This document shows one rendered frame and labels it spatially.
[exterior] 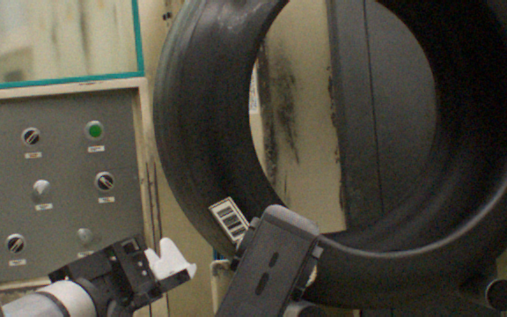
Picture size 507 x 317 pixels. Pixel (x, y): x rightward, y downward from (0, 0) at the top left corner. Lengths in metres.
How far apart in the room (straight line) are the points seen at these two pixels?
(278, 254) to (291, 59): 1.46
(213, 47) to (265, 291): 1.08
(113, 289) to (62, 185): 0.92
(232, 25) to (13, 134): 0.80
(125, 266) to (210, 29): 0.38
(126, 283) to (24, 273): 0.94
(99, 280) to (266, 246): 0.86
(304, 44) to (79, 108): 0.52
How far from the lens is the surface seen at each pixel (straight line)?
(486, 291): 1.67
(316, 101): 1.94
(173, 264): 1.41
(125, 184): 2.26
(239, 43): 1.54
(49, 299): 1.25
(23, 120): 2.24
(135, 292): 1.34
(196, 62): 1.55
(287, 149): 1.92
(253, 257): 0.48
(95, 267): 1.32
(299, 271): 0.48
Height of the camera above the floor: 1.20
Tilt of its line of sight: 3 degrees down
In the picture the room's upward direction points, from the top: 5 degrees counter-clockwise
